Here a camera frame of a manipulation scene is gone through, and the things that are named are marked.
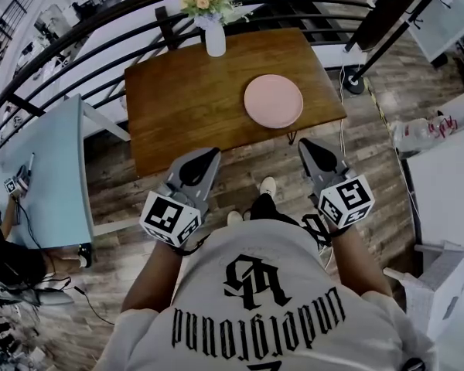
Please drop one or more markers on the person's white shoe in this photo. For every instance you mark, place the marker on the person's white shoe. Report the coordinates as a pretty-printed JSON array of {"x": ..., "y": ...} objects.
[
  {"x": 268, "y": 186},
  {"x": 234, "y": 218}
]

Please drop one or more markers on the person's right forearm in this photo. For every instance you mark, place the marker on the person's right forearm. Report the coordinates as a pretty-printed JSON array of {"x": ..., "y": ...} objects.
[{"x": 359, "y": 261}]

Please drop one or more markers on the yellow black floor tape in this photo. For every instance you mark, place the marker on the yellow black floor tape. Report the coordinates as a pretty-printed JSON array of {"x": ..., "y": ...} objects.
[{"x": 379, "y": 106}]

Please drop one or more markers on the person's black shorts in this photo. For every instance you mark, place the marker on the person's black shorts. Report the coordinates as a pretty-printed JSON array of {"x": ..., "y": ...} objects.
[{"x": 265, "y": 207}]

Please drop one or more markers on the light blue table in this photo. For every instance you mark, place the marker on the light blue table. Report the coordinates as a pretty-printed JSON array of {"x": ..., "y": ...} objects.
[{"x": 50, "y": 168}]

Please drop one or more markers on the black marker pen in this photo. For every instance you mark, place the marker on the black marker pen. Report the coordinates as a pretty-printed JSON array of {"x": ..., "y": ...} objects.
[{"x": 31, "y": 164}]

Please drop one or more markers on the pink big plate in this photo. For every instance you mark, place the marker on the pink big plate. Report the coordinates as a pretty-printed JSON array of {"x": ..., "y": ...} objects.
[{"x": 273, "y": 101}]

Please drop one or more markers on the black coat rack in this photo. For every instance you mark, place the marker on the black coat rack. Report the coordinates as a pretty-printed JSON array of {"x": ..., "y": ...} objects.
[{"x": 361, "y": 85}]

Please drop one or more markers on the black curved railing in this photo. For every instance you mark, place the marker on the black curved railing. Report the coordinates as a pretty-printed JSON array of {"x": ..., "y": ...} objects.
[{"x": 166, "y": 29}]

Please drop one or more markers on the white printed t-shirt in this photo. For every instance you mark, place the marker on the white printed t-shirt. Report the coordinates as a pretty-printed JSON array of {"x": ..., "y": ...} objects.
[{"x": 216, "y": 253}]

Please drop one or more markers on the person's left forearm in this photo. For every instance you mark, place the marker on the person's left forearm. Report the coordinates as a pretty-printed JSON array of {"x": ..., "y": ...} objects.
[{"x": 151, "y": 280}]

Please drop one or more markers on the plastic bottle pack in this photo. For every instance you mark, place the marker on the plastic bottle pack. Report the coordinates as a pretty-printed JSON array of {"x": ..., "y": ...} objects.
[{"x": 413, "y": 131}]

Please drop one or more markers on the white counter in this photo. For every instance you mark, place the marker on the white counter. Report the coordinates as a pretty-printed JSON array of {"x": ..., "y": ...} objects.
[{"x": 448, "y": 191}]

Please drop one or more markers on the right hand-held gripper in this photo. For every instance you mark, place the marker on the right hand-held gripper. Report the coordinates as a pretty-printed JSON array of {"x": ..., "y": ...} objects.
[{"x": 346, "y": 203}]

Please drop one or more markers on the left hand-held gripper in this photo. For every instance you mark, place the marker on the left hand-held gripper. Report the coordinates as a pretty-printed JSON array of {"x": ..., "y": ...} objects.
[{"x": 170, "y": 222}]

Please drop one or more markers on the brown wooden table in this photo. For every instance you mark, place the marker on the brown wooden table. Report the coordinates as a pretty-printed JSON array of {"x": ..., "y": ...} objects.
[{"x": 185, "y": 103}]

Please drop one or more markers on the white cardboard box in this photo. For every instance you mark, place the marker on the white cardboard box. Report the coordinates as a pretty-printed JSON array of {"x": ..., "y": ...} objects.
[{"x": 441, "y": 284}]

